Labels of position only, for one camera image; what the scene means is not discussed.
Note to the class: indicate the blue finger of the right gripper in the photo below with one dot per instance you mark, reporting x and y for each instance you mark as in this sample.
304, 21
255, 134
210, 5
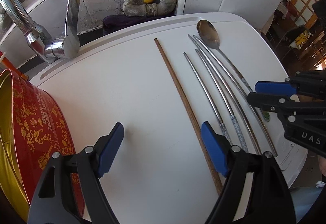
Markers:
275, 88
267, 102

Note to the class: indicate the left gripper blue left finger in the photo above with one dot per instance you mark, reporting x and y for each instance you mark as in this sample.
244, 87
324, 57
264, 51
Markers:
107, 148

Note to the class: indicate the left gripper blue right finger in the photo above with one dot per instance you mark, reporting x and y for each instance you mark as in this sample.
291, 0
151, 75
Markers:
217, 147

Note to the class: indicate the plain steel chopstick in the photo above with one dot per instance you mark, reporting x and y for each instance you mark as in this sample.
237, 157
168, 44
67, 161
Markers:
231, 98
241, 90

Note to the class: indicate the steel spoon green clover handle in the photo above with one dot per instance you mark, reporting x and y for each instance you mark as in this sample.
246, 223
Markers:
211, 38

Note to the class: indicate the patterned handle steel chopstick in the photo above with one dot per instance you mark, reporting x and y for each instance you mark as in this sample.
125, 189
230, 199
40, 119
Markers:
210, 100

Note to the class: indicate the chrome kitchen faucet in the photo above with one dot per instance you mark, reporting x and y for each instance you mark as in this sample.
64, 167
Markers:
48, 48

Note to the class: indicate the yellow cartoon sign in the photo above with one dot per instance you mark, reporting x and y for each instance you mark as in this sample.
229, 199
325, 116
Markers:
301, 39

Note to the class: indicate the red gold round tin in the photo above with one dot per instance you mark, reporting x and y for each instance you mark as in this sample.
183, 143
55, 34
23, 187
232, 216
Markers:
32, 129

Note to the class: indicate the white cutting board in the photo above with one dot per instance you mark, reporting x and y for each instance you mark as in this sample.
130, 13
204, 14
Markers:
160, 174

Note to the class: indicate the dark cloth rag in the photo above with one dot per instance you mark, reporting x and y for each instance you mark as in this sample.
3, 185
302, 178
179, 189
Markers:
118, 22

